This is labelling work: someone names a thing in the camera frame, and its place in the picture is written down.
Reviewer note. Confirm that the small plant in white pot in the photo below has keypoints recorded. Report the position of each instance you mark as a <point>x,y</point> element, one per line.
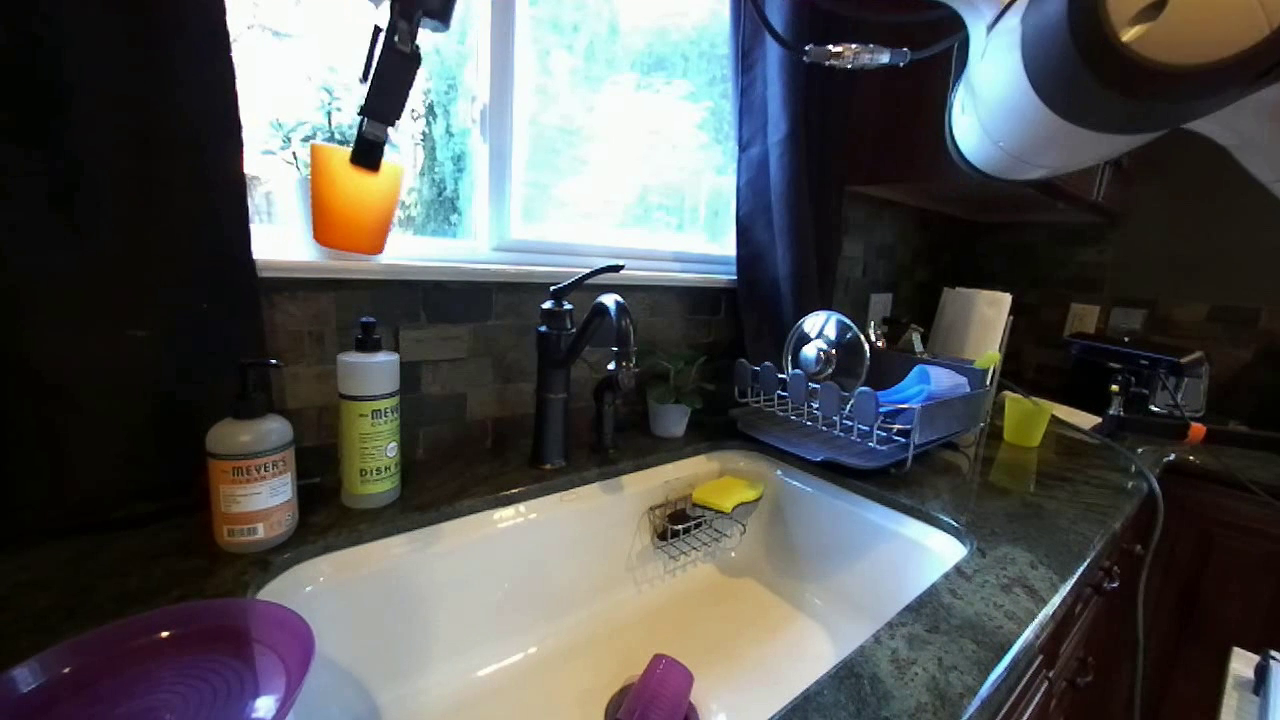
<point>669,400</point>

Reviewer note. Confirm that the black toaster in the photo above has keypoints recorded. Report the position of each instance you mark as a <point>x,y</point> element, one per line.
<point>1133,383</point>

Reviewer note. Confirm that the purple plastic cup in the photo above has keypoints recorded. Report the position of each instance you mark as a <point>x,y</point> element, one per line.
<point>658,690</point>

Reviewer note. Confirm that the large plant in white pot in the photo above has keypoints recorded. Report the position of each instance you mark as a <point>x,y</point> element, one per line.
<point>297,134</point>

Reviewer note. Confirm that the yellow-green plastic cup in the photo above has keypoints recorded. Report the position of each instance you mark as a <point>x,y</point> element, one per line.
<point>1027,418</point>

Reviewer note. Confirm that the white paper towel roll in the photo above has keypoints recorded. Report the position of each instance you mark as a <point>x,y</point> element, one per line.
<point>971,322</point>

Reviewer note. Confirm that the white plastic object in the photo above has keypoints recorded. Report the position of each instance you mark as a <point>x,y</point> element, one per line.
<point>1251,686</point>

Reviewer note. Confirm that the blue striped cloth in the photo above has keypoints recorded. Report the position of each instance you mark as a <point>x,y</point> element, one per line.
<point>921,385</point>

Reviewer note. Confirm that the soap bottle orange label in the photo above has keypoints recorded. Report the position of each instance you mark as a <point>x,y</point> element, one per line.
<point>251,484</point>

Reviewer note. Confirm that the glass pot lid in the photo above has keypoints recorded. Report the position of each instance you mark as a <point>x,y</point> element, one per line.
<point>825,346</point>

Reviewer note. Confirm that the soap bottle green label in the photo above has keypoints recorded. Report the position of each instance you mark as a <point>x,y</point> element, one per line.
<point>364,426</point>

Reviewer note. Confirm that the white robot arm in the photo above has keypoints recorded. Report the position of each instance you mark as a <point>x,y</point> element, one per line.
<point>1055,93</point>

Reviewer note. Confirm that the dark blue curtain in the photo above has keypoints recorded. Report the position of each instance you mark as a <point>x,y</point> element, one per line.
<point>775,160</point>

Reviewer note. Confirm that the orange plastic cup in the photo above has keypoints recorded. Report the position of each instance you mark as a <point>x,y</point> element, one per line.
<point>353,205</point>

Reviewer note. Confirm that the metal dish rack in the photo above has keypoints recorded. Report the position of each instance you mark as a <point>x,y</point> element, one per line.
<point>852,421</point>

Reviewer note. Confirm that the dark wooden base cabinet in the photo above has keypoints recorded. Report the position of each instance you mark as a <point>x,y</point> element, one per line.
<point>1203,584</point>

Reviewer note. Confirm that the white window frame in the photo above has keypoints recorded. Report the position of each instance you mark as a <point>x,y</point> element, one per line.
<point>503,134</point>

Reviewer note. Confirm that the dark wall cabinet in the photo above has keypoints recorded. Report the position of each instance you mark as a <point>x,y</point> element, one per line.
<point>906,146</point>

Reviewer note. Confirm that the purple plastic plate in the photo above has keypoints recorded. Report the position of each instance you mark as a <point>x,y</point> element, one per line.
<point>160,661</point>

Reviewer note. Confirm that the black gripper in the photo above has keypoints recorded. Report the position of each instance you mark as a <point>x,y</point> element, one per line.
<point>425,14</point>

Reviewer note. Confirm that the yellow sponge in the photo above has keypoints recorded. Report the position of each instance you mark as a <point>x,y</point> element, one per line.
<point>724,492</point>

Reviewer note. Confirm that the small jar with plant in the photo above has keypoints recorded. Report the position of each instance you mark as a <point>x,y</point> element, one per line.
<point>258,202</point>

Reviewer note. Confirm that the dark metal faucet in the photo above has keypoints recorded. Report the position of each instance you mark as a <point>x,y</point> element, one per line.
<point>552,372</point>

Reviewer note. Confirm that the white sink basin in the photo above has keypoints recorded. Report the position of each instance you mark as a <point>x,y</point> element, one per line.
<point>575,600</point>

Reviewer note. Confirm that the wide white wall outlet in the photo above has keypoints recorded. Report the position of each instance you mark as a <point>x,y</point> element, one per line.
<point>1105,317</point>

